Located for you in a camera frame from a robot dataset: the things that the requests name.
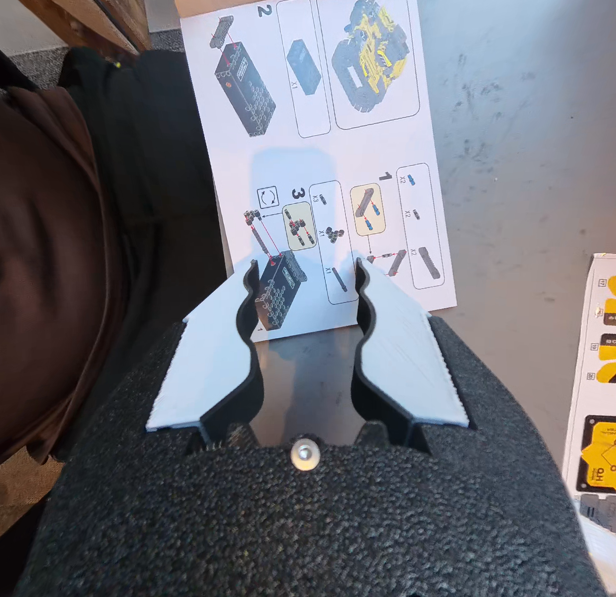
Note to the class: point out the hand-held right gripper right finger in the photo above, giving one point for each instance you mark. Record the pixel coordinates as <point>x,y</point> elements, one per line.
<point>414,366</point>

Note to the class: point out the grey desk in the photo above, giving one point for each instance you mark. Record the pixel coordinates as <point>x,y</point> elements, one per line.
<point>505,149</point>

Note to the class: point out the robot kit instruction booklet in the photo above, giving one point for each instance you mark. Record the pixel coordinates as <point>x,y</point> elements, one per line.
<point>361,159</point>

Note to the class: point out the wooden frame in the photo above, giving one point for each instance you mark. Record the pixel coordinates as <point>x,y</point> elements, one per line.
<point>96,10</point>

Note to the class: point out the yellow and black sticker sheet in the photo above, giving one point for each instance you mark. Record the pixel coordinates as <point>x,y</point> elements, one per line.
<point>596,390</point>

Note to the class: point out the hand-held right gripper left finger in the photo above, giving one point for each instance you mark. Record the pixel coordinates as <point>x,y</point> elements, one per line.
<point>202,366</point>

